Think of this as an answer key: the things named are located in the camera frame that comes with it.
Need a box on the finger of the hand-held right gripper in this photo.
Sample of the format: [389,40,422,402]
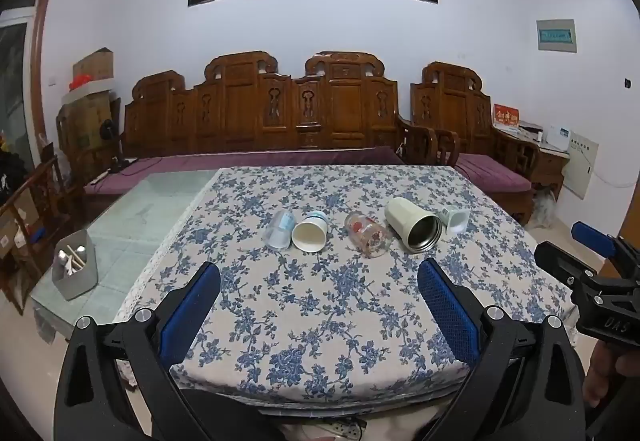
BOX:
[571,221,640,278]
[534,241,601,294]

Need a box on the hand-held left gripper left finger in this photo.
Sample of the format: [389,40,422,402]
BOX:
[54,261,261,441]

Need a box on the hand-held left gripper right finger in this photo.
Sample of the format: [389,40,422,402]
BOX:
[416,258,588,441]

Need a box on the small white plastic cup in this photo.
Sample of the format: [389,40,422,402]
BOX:
[440,206,471,235]

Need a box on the pale green metal cup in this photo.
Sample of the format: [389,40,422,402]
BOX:
[384,197,443,253]

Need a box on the red printed glass cup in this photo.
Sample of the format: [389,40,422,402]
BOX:
[344,211,393,258]

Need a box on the clear plastic cup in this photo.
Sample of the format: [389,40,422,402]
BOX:
[263,210,297,251]

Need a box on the white paper cup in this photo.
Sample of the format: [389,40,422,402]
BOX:
[291,211,329,253]

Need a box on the person's right hand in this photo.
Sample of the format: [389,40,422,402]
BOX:
[582,346,640,409]

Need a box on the clear plastic bag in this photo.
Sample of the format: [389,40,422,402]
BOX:
[530,186,559,230]

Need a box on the white flat panel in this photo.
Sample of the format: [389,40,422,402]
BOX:
[560,131,600,200]

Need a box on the wooden side table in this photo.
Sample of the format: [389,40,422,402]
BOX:
[492,122,572,203]

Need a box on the white router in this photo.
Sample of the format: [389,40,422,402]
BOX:
[542,124,574,152]

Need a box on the purple armchair cushion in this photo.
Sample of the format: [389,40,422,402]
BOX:
[452,152,532,194]

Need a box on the blue floral tablecloth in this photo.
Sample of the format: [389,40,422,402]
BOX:
[114,165,576,409]

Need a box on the grey utensil holder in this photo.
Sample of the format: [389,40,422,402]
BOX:
[51,229,98,301]

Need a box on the red gift box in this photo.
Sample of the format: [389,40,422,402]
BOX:
[493,104,521,128]

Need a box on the white power strip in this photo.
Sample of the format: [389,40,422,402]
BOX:
[320,420,367,441]

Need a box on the purple sofa cushion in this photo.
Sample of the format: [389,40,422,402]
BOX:
[82,146,407,198]

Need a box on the carved wooden armchair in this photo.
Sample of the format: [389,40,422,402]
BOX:
[410,62,542,227]

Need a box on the wooden chair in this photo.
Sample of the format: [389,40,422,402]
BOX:
[0,155,87,318]

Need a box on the black standing fan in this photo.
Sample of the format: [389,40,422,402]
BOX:
[98,118,135,174]

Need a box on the carved wooden sofa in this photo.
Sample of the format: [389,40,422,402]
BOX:
[119,51,441,174]

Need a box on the large cardboard box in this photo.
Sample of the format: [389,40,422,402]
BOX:
[56,90,122,164]

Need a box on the small cardboard box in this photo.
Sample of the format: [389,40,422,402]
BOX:
[72,48,115,83]

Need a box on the wall electrical panel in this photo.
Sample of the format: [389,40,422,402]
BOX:
[536,18,578,53]

